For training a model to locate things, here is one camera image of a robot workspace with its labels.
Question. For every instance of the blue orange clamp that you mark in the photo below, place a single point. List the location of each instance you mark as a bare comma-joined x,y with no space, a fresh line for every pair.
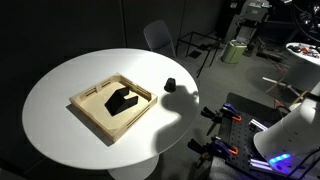
217,147
227,111

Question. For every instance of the lower blue orange clamp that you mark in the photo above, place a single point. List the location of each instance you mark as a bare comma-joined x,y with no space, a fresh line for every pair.
217,147

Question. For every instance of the black perforated breadboard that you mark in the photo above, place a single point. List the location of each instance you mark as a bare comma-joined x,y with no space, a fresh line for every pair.
250,162

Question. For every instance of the grey equipment box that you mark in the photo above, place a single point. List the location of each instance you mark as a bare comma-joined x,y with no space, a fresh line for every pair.
255,10

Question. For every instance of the upper blue orange clamp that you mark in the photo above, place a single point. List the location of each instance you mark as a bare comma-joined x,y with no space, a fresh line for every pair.
227,111

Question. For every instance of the black round base object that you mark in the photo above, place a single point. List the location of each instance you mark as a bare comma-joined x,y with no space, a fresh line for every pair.
170,90

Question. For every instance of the white round table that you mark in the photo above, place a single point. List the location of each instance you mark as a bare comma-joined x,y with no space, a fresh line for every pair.
63,134

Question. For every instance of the grey chair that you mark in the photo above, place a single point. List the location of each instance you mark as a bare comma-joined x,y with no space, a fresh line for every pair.
159,39

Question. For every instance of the green bin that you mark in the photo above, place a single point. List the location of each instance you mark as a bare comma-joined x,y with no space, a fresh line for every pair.
233,52

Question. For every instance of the black angular block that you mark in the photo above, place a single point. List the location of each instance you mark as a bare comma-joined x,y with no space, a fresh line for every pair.
117,103

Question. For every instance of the light wooden crate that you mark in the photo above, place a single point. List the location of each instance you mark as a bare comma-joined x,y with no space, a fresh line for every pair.
91,103

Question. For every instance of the black cup-shaped object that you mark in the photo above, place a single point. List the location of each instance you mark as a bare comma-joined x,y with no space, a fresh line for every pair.
170,83

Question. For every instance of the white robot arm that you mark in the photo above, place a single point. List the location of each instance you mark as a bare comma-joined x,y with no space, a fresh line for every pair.
295,136

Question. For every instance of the white side table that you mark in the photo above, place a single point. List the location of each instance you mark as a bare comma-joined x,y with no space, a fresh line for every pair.
310,53

